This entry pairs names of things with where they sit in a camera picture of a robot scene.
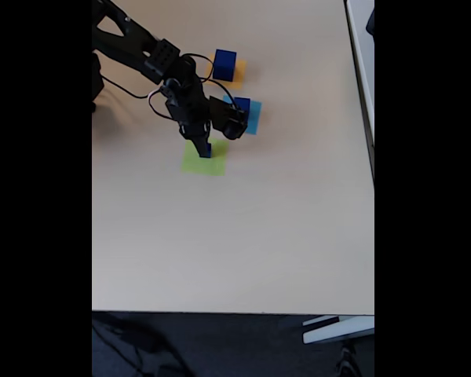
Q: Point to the dark object on desk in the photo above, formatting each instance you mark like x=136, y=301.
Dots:
x=371, y=21

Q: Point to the medium blue cube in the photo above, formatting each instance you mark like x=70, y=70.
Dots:
x=243, y=103

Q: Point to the large blue cube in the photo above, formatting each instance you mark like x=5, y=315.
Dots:
x=224, y=66

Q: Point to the orange paper square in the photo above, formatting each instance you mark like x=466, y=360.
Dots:
x=240, y=76

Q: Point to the blue paper square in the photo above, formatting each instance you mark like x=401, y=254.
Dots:
x=254, y=118

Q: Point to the small blue cube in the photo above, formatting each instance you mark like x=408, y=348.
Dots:
x=210, y=154

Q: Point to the green paper square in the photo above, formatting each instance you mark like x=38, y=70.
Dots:
x=192, y=165

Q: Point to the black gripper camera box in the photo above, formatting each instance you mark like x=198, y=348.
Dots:
x=229, y=119

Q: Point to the white table foot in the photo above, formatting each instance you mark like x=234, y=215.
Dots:
x=337, y=331

